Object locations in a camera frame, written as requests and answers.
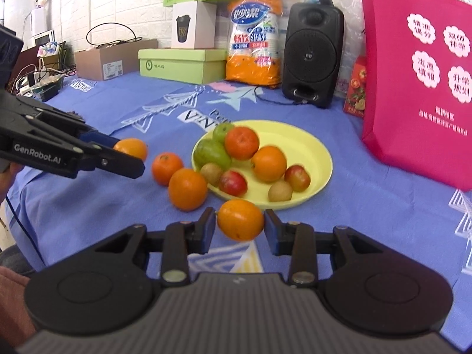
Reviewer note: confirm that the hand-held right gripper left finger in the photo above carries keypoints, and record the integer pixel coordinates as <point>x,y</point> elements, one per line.
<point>209,230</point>

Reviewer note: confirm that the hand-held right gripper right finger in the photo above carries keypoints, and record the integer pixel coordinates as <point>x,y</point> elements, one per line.
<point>271,233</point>

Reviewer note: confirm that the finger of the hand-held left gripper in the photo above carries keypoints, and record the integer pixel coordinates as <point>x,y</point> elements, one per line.
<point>118,164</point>
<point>99,140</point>

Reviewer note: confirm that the small orange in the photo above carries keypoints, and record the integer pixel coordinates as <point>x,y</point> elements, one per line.
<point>132,149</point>

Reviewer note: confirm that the yellowish orange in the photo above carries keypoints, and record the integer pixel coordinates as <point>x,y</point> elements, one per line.
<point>240,220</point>

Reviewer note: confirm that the brown kiwi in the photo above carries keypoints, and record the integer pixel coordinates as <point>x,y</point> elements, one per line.
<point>211,173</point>
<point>280,191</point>

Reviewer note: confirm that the large orange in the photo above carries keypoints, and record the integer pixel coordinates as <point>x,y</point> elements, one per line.
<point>188,189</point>

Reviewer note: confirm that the mandarin with stem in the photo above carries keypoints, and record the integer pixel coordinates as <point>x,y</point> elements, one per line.
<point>166,169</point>

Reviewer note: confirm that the dark red apple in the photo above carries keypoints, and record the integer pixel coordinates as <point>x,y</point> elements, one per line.
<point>297,178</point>

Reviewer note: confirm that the round orange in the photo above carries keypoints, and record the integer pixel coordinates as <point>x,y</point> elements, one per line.
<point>268,163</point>

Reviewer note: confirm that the large green mango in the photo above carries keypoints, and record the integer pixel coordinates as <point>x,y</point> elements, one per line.
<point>211,153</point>

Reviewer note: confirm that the dark orange mandarin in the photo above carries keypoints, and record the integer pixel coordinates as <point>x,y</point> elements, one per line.
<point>241,143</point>

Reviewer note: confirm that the yellow plate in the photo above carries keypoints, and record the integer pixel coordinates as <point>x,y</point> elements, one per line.
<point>306,143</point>

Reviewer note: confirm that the person's left hand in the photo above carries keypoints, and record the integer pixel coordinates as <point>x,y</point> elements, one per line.
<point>9,180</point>

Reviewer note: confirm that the brown cardboard box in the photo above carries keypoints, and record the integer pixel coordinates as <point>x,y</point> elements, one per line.
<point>110,62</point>

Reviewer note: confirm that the blue printed tablecloth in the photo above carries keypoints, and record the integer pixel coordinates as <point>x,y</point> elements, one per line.
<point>368,210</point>

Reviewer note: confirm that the dark grey cloth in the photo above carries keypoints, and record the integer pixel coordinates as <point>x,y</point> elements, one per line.
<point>14,260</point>

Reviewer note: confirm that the light green shoe box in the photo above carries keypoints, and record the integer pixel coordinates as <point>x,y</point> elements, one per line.
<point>182,65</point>

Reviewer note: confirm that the small white monitor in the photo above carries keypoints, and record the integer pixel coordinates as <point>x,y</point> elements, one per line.
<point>44,39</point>

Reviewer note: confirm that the white appliance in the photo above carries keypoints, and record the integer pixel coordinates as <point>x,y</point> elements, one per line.
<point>38,20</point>

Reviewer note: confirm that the white cup box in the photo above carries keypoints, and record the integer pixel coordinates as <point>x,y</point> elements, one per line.
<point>193,25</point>

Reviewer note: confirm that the orange fabric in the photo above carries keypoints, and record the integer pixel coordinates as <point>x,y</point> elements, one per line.
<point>13,302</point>

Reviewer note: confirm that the small red box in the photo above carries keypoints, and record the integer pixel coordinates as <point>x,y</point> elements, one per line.
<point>356,88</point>

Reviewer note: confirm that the clear plastic box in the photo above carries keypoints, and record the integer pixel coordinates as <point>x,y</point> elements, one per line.
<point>223,25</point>

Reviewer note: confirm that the pink tote bag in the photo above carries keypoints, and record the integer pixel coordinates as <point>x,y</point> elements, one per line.
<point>405,118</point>

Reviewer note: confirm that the orange bag of paper cups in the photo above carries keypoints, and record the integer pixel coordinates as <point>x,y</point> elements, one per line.
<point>254,44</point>

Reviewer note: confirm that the black speaker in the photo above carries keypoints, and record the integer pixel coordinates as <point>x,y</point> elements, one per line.
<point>313,55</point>

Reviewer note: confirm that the floral plastic bag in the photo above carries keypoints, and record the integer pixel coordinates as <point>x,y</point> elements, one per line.
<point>352,37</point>

